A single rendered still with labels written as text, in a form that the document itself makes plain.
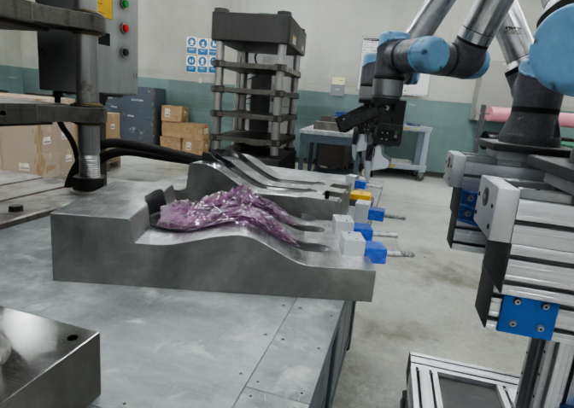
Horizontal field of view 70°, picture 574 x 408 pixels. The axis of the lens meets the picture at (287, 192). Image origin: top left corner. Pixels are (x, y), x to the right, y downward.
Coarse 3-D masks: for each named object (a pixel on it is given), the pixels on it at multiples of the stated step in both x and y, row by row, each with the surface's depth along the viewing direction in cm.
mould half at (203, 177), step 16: (240, 160) 114; (256, 160) 121; (176, 176) 119; (192, 176) 101; (208, 176) 100; (224, 176) 99; (256, 176) 110; (272, 176) 117; (288, 176) 122; (176, 192) 103; (192, 192) 102; (208, 192) 101; (256, 192) 97; (272, 192) 98; (288, 192) 99; (304, 192) 99; (320, 192) 100; (288, 208) 96; (304, 208) 95; (320, 208) 94; (336, 208) 93
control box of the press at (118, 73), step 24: (48, 0) 126; (72, 0) 123; (120, 0) 140; (120, 24) 142; (48, 48) 129; (72, 48) 127; (120, 48) 144; (48, 72) 131; (72, 72) 128; (120, 72) 145; (120, 96) 150; (72, 144) 144
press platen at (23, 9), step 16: (0, 0) 94; (16, 0) 98; (0, 16) 98; (16, 16) 99; (32, 16) 103; (48, 16) 105; (64, 16) 107; (80, 16) 109; (96, 16) 111; (80, 32) 112; (96, 32) 113
